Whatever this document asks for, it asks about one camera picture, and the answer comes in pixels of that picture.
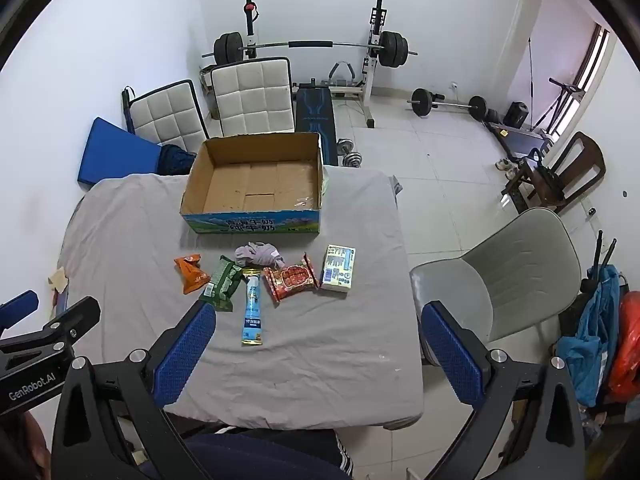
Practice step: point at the pair of white shoes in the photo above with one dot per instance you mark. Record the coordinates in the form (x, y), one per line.
(506, 167)

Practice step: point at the brown paper scrap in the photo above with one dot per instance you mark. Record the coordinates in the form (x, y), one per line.
(59, 279)

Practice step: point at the orange bag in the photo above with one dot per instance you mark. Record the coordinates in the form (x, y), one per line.
(630, 350)

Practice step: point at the red snack packet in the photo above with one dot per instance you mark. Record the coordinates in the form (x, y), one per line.
(290, 280)

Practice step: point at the grey plastic chair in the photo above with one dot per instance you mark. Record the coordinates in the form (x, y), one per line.
(500, 280)

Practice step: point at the dark wooden chair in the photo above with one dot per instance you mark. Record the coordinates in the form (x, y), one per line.
(582, 160)

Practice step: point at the black speaker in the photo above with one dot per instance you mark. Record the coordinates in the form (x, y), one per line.
(515, 114)

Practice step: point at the white barbell rack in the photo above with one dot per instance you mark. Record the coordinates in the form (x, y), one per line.
(372, 80)

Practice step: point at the blue foam mat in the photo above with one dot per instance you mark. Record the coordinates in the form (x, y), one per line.
(115, 155)

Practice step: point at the green snack packet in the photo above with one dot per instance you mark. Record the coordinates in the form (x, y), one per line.
(222, 285)

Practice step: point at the black blue bar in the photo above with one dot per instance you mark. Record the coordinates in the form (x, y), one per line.
(127, 107)

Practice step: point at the dark blue cloth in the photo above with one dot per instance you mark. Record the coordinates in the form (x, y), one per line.
(175, 160)

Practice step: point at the barbell with black plates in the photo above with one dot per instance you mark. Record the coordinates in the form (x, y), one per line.
(310, 44)

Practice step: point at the person's dark trousers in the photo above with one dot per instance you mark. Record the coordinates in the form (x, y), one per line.
(260, 455)

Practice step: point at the large white padded chair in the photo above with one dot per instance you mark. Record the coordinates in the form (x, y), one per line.
(250, 95)

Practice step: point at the white blue tissue pack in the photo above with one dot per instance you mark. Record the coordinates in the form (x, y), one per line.
(337, 270)

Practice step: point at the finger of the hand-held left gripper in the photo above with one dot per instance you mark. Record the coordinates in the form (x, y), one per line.
(17, 307)
(75, 317)

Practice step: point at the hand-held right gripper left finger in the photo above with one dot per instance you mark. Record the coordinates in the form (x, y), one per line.
(185, 355)

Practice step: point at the brown framed window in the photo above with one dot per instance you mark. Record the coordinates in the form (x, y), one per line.
(590, 75)

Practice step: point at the black treadmill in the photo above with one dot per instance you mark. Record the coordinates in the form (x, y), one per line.
(515, 140)

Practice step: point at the long light blue packet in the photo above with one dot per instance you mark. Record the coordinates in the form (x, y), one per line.
(252, 310)

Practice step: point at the small white padded chair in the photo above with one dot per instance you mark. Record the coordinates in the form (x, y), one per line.
(165, 115)

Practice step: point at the orange snack packet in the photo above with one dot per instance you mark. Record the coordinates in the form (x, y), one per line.
(192, 275)

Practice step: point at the black folded tripod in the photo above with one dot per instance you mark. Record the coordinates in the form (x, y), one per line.
(602, 255)

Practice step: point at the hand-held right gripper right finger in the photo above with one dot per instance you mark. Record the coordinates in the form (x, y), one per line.
(450, 355)

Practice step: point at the short barbell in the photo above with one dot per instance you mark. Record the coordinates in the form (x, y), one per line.
(452, 104)

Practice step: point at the blue jacket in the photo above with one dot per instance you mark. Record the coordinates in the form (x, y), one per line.
(590, 340)

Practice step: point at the black blue weight bench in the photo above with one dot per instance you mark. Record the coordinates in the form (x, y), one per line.
(315, 115)

